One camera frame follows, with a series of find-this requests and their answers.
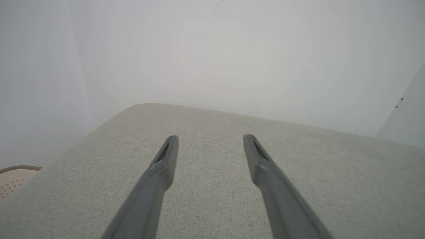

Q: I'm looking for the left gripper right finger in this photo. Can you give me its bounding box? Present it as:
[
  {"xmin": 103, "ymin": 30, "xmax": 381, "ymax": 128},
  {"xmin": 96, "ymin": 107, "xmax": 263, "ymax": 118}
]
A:
[{"xmin": 243, "ymin": 134, "xmax": 335, "ymax": 239}]

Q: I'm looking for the beige perforated laundry basket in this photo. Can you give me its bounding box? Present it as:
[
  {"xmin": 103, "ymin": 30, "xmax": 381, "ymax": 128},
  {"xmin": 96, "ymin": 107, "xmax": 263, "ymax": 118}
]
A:
[{"xmin": 0, "ymin": 165, "xmax": 43, "ymax": 203}]

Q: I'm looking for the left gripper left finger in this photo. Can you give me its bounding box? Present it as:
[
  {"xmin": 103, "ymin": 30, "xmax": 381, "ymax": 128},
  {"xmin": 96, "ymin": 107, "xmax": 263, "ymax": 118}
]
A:
[{"xmin": 101, "ymin": 135, "xmax": 179, "ymax": 239}]

